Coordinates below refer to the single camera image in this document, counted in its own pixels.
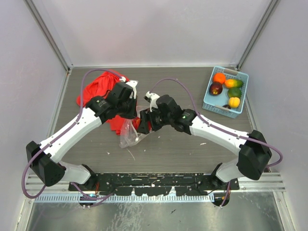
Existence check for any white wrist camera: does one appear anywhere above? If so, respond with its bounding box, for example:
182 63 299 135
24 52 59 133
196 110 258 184
144 91 160 112
119 76 138 99

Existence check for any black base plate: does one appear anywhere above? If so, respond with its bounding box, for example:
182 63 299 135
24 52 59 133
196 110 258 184
78 173 228 196

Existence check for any dark plum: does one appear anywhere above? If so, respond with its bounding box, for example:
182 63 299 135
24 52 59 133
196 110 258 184
223 104 231 109

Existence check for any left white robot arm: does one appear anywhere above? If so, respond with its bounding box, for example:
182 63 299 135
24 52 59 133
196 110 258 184
26 80 138 191

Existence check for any clear polka dot zip bag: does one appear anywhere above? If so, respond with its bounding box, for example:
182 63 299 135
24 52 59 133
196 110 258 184
119 106 148 149

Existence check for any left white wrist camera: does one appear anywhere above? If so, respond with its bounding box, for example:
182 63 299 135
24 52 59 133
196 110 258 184
119 76 138 99

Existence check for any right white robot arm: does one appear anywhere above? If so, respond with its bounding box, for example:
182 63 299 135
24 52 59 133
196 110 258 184
137 92 272 190

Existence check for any grey slotted cable duct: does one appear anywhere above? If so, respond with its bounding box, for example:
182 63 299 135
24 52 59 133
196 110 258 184
34 193 214 203

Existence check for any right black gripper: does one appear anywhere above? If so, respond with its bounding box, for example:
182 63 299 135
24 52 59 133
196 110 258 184
137 105 173 135

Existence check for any dark red apple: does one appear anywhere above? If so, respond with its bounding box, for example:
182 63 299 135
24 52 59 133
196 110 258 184
209 82 223 96

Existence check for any purple cable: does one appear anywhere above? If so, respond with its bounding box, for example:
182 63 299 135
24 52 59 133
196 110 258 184
149 77 284 207
21 69 127 208

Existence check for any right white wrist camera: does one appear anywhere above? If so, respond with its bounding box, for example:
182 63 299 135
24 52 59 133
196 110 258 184
144 91 160 112

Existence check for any orange fruit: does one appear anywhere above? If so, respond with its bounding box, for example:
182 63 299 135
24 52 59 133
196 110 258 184
212 73 226 84

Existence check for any orange green mango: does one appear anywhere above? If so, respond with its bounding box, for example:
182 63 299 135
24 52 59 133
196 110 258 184
224 79 244 89

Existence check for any red cloth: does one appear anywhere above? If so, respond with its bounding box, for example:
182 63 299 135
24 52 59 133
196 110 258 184
76 70 129 136

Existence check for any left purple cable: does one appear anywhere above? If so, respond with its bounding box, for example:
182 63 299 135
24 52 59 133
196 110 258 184
21 69 127 208

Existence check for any light blue plastic basket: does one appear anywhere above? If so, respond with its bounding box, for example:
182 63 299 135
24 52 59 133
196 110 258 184
202 66 249 118

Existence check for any red tomato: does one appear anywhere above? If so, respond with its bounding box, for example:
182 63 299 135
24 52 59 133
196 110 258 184
148 122 153 132

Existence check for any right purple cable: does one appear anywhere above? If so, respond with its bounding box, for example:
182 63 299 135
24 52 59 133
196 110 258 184
149 77 284 207

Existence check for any red pepper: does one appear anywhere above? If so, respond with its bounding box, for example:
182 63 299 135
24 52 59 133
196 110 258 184
132 117 140 129

